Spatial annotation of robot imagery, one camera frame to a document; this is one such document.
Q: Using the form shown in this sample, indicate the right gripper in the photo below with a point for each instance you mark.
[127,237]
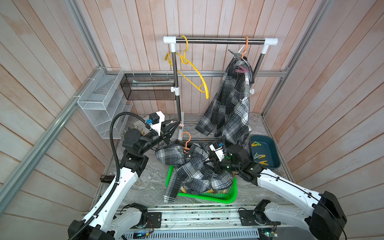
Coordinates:
[216,165]

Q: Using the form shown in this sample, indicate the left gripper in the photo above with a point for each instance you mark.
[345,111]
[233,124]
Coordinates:
[166,132]

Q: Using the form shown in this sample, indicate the pink clothespin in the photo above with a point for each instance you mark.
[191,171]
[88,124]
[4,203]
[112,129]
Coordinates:
[178,123]
[242,70]

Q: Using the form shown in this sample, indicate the orange hanger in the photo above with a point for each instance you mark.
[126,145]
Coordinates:
[244,48]
[186,148]

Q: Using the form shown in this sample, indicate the yellow plaid shirt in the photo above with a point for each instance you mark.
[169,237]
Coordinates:
[226,191]

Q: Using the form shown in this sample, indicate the grey plaid shirt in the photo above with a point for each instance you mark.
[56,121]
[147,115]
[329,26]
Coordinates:
[228,113]
[173,155]

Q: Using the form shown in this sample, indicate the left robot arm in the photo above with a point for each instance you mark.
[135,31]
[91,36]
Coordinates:
[129,169]

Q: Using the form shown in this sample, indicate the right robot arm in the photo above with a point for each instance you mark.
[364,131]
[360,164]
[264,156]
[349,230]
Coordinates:
[319,214]

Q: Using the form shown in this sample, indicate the green plastic basket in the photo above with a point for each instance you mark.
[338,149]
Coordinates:
[210,195]

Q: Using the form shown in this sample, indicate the yellow clothespin in tray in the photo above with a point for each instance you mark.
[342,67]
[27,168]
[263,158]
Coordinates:
[256,144]

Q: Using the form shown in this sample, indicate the dark teal tray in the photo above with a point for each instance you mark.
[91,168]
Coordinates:
[267,148]

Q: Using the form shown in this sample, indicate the black mesh shelf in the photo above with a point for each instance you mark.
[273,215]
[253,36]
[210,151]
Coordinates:
[147,87]

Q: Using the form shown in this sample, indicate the metal clothes rack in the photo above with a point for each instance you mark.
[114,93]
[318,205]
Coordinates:
[172,41]

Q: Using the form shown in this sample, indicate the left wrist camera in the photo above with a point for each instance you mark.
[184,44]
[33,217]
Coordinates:
[154,123]

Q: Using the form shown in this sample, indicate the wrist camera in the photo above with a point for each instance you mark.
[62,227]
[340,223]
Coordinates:
[217,152]
[154,123]

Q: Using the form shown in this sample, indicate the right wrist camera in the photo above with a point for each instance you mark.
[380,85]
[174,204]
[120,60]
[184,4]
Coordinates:
[217,152]

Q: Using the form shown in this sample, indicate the aluminium front rail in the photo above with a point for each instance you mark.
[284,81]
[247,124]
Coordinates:
[195,217]

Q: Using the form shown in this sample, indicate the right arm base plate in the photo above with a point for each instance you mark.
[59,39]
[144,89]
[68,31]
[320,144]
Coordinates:
[256,217]

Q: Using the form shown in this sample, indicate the white wire shelf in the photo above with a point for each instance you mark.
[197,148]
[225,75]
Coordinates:
[103,99]

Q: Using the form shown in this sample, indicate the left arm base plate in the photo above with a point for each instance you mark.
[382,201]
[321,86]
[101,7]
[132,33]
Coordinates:
[153,220]

